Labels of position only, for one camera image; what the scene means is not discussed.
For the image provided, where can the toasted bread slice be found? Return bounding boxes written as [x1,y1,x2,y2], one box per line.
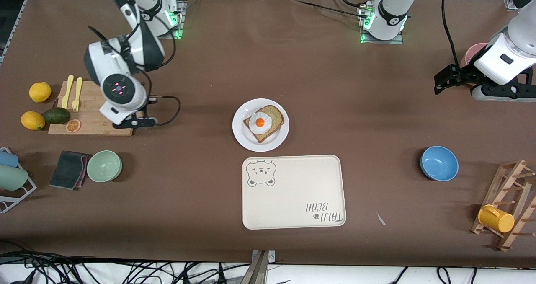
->
[243,105,285,144]

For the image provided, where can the fried egg toy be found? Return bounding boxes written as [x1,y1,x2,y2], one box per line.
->
[249,112,273,135]

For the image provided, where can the white round plate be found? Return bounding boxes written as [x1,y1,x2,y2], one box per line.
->
[232,98,290,152]

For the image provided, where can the pink bowl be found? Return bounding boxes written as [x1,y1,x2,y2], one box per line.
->
[460,43,489,69]

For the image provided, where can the blue bowl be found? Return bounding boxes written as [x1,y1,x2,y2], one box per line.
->
[420,146,459,182]

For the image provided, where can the wooden peg cup rack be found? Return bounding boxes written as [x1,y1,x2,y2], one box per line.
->
[470,159,536,252]

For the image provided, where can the yellow plastic cup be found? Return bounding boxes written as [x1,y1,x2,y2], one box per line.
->
[478,204,515,233]

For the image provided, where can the cream bear print tray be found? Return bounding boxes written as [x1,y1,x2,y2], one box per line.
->
[242,155,347,230]

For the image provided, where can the mint green bowl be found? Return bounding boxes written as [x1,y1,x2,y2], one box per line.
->
[87,150,123,183]

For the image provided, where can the wooden cutting board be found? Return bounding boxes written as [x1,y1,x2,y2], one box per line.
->
[48,81,134,136]

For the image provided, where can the yellow plastic fork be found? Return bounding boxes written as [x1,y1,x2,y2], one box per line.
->
[72,77,83,112]

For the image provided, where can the yellow plastic knife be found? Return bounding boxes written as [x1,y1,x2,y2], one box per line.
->
[62,75,75,110]

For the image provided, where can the folded dark grey cloth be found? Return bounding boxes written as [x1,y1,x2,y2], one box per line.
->
[49,151,90,191]

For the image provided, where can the dark green avocado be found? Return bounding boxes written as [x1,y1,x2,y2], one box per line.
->
[42,107,71,125]

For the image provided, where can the yellow lemon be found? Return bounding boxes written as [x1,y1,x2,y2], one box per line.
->
[21,111,46,131]
[29,82,52,103]

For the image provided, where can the pale green cup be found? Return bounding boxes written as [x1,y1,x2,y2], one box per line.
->
[0,165,28,191]

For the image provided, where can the light blue cup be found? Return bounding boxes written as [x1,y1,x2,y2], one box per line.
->
[0,151,19,168]

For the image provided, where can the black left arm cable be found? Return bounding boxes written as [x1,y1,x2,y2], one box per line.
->
[441,0,461,69]

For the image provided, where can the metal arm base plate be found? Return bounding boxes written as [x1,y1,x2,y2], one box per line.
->
[358,3,405,45]
[157,0,186,40]

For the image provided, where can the black cable on table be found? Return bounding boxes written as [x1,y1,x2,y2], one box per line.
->
[289,0,367,18]

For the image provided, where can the grey metal mounting post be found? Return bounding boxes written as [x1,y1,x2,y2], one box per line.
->
[247,250,277,284]

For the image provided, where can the white wire cup rack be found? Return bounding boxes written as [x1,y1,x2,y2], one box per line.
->
[0,147,37,214]

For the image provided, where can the tangled black floor cables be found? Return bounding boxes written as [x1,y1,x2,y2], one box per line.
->
[0,240,252,284]

